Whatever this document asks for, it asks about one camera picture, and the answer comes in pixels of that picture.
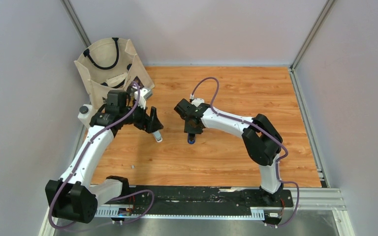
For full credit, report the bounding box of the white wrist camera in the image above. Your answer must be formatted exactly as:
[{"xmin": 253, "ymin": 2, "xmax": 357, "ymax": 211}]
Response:
[
  {"xmin": 189, "ymin": 94, "xmax": 205, "ymax": 107},
  {"xmin": 134, "ymin": 88, "xmax": 153, "ymax": 109}
]

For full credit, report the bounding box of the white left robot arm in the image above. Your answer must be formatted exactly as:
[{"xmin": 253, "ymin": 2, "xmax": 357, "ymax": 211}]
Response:
[{"xmin": 45, "ymin": 88, "xmax": 163, "ymax": 228}]

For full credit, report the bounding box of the white plastic bottle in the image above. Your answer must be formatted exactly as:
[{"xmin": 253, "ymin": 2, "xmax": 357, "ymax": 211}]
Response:
[{"xmin": 78, "ymin": 104, "xmax": 95, "ymax": 129}]

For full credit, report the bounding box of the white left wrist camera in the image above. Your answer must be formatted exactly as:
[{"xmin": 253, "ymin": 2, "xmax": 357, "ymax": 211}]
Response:
[{"xmin": 134, "ymin": 88, "xmax": 153, "ymax": 109}]

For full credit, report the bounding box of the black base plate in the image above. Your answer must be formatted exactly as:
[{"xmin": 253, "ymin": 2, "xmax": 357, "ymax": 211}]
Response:
[{"xmin": 96, "ymin": 185, "xmax": 295, "ymax": 218}]

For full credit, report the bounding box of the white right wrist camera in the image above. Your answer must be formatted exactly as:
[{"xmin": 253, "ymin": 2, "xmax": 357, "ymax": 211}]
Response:
[{"xmin": 189, "ymin": 94, "xmax": 205, "ymax": 107}]

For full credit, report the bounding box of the beige canvas tote bag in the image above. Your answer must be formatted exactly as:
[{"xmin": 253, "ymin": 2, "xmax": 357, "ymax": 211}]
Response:
[{"xmin": 74, "ymin": 37, "xmax": 155, "ymax": 108}]

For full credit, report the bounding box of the dark blue stapler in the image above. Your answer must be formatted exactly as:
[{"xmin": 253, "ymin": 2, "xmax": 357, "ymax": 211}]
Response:
[{"xmin": 187, "ymin": 136, "xmax": 195, "ymax": 145}]

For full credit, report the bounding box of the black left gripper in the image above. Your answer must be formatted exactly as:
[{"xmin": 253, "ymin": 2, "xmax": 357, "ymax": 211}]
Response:
[{"xmin": 120, "ymin": 98, "xmax": 163, "ymax": 134}]

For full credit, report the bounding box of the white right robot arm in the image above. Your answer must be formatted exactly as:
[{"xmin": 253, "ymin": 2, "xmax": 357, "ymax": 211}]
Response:
[{"xmin": 174, "ymin": 99, "xmax": 283, "ymax": 206}]

